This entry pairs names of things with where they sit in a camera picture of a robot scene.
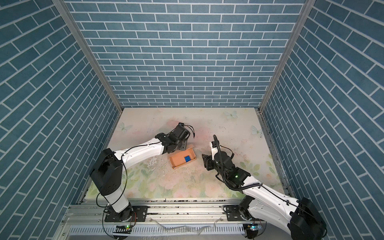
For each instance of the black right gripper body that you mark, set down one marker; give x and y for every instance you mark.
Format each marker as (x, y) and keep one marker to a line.
(212, 164)

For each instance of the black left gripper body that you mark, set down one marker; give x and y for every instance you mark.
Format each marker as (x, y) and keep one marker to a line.
(181, 145)

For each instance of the pink cardboard paper box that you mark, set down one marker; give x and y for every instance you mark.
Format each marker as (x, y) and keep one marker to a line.
(177, 159)

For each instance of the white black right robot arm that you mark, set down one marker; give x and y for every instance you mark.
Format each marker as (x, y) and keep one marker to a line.
(299, 218)

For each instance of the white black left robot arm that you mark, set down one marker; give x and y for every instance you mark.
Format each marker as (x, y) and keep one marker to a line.
(107, 171)

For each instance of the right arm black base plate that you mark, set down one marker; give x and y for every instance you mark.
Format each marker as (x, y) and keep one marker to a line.
(235, 213)

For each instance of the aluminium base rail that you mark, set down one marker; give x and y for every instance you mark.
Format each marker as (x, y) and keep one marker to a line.
(176, 212)

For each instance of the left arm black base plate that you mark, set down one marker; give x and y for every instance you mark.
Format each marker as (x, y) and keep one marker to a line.
(130, 214)

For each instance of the white ventilated cable duct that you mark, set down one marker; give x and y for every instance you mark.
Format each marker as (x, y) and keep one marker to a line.
(157, 230)

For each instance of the aluminium corner frame post left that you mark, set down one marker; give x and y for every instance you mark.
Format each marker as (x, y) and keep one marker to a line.
(81, 41)

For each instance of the aluminium corner frame post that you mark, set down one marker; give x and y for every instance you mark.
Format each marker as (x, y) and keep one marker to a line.
(81, 41)
(303, 16)

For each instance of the aluminium corner frame post right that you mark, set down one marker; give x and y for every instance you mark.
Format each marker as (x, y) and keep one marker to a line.
(303, 16)

